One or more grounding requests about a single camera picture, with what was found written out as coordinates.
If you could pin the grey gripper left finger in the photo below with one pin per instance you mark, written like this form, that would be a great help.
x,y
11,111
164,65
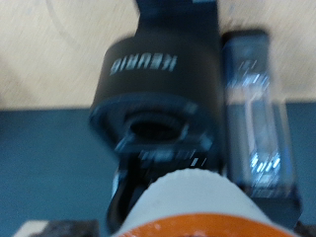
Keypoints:
x,y
65,228

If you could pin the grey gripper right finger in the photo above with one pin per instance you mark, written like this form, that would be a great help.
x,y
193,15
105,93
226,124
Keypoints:
x,y
306,230

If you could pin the coffee pod with orange lid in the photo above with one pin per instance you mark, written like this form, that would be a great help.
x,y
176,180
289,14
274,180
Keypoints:
x,y
191,194

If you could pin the black Keurig coffee machine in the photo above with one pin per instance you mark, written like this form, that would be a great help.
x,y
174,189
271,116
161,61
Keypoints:
x,y
158,75

